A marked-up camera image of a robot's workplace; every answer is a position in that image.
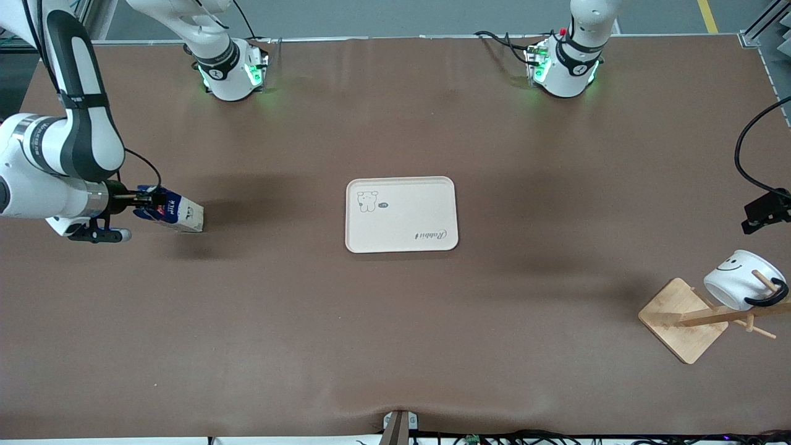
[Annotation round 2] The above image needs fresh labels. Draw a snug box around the blue milk carton green cap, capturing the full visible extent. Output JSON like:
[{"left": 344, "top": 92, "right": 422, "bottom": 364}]
[{"left": 133, "top": 184, "right": 205, "bottom": 234}]

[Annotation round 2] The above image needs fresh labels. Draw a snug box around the white cup black handle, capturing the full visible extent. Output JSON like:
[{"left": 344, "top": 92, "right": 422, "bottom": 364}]
[{"left": 703, "top": 249, "right": 790, "bottom": 312}]

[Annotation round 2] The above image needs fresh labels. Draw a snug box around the wooden mug tree stand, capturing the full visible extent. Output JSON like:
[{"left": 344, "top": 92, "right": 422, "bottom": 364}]
[{"left": 637, "top": 269, "right": 791, "bottom": 365}]

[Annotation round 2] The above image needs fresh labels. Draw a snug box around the cream plastic tray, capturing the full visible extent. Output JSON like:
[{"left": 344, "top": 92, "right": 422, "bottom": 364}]
[{"left": 344, "top": 176, "right": 460, "bottom": 254}]

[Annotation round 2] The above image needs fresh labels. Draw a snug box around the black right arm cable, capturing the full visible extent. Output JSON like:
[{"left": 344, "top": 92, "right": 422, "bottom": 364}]
[{"left": 122, "top": 147, "right": 164, "bottom": 190}]

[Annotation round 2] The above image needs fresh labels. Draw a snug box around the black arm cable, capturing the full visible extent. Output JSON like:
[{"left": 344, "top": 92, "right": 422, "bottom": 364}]
[
  {"left": 734, "top": 95, "right": 791, "bottom": 200},
  {"left": 122, "top": 147, "right": 164, "bottom": 190}
]

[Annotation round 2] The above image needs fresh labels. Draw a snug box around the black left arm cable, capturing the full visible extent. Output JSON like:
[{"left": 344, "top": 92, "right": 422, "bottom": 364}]
[{"left": 734, "top": 95, "right": 791, "bottom": 200}]

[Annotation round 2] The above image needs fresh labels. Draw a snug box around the aluminium frame post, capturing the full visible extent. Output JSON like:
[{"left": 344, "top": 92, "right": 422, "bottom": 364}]
[
  {"left": 73, "top": 0, "right": 119, "bottom": 43},
  {"left": 737, "top": 0, "right": 791, "bottom": 50}
]

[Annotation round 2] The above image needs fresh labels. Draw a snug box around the black right base cable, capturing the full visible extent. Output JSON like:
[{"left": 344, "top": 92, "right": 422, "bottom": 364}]
[{"left": 230, "top": 0, "right": 274, "bottom": 45}]

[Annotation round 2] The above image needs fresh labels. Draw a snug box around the black base cable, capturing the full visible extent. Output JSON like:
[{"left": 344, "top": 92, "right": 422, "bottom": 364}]
[
  {"left": 473, "top": 30, "right": 533, "bottom": 64},
  {"left": 230, "top": 0, "right": 274, "bottom": 45}
]

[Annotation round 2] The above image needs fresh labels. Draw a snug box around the black left base cable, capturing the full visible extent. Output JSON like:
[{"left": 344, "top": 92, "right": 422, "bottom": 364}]
[{"left": 473, "top": 30, "right": 533, "bottom": 64}]

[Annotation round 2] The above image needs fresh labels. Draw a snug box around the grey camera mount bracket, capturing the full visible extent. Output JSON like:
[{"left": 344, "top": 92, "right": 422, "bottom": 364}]
[{"left": 378, "top": 409, "right": 420, "bottom": 445}]

